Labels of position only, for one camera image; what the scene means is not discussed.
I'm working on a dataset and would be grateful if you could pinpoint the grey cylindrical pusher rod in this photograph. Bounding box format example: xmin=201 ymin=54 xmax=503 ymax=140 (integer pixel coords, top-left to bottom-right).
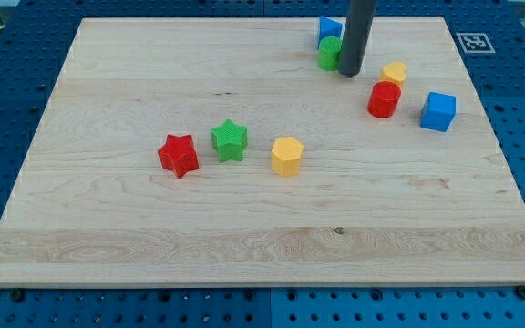
xmin=337 ymin=0 xmax=376 ymax=77

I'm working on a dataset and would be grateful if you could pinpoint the yellow heart block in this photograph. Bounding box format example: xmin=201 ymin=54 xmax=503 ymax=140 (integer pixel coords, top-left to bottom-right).
xmin=379 ymin=61 xmax=407 ymax=88

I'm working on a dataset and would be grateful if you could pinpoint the blue triangle block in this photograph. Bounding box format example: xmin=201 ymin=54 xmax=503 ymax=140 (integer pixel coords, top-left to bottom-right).
xmin=317 ymin=16 xmax=343 ymax=46

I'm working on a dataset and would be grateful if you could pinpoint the green cylinder block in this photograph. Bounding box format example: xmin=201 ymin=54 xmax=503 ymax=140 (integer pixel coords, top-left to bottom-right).
xmin=317 ymin=36 xmax=342 ymax=71

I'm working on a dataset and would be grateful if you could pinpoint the red cylinder block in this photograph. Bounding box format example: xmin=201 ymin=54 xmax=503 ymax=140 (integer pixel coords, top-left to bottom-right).
xmin=367 ymin=81 xmax=402 ymax=118

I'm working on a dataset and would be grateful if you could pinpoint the white fiducial marker tag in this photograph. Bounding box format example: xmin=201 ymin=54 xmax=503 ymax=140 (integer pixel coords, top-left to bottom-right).
xmin=457 ymin=32 xmax=495 ymax=54

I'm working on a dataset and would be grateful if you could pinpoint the blue cube block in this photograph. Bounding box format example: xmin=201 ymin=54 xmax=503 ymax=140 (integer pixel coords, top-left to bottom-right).
xmin=420 ymin=92 xmax=457 ymax=132

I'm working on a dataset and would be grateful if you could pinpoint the yellow hexagon block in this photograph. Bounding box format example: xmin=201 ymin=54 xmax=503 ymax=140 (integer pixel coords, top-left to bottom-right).
xmin=271 ymin=137 xmax=304 ymax=177

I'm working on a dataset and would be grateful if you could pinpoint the green star block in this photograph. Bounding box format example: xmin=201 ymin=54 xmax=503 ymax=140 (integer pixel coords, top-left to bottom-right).
xmin=211 ymin=118 xmax=248 ymax=162

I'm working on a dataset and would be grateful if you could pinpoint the wooden board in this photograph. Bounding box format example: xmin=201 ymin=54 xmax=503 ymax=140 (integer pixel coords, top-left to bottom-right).
xmin=0 ymin=17 xmax=525 ymax=289

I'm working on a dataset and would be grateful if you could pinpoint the red star block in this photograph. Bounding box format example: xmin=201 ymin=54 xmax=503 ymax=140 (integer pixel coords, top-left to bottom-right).
xmin=158 ymin=134 xmax=199 ymax=179

